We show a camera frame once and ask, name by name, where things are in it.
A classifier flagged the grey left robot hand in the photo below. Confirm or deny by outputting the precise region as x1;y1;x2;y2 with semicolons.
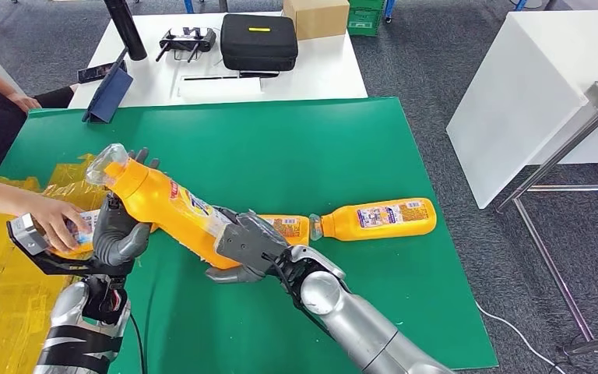
92;148;160;266

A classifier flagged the person's left hand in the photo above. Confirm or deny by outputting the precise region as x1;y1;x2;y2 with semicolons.
7;91;42;114

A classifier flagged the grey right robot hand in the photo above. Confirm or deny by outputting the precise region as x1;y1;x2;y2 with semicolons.
206;206;292;285

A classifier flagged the person's right hand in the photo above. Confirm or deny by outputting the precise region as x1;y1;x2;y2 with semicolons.
17;195;93;254

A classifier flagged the orange detergent bottle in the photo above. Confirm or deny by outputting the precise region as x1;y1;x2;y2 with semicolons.
46;209;101;261
85;143;241;270
309;197;438;242
256;213;311;247

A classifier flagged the black smartphone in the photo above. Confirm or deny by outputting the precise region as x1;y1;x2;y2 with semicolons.
77;61;128;85

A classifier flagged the tablet in blue cover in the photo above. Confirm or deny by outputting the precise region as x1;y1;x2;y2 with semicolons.
82;47;135;125

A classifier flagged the green table mat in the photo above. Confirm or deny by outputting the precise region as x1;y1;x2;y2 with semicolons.
0;97;500;374

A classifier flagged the yellow taped cardboard sheet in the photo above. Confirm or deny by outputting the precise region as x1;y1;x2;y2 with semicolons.
0;153;148;374

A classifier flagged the black thermos flask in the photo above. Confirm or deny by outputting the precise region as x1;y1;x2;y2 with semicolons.
103;0;149;62

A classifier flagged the white paper sheet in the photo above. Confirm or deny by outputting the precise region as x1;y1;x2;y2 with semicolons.
178;74;264;103

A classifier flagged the black stylus pen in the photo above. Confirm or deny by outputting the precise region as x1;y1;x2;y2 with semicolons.
184;71;280;82

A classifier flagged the black remote controller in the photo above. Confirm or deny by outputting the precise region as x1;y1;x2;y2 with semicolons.
155;26;217;64

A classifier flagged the black zip carry case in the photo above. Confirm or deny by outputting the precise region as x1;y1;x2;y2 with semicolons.
220;13;299;72

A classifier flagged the brown cardboard box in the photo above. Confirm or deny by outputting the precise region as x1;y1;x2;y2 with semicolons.
282;0;350;41

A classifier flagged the white side table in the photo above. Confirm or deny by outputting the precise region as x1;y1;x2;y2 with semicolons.
445;11;598;210

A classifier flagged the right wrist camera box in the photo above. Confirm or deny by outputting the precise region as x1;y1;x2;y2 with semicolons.
215;221;274;272

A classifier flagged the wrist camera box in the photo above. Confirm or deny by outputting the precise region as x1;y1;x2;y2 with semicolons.
215;221;274;272
5;213;136;278

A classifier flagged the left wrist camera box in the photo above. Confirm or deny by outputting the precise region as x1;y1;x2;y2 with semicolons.
5;213;136;278

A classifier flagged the black right camera cable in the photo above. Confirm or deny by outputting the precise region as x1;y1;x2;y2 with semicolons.
262;252;311;311

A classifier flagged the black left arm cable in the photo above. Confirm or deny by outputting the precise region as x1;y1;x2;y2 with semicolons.
129;312;148;374

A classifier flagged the white floor cable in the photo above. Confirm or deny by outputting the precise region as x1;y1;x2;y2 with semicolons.
477;303;565;374

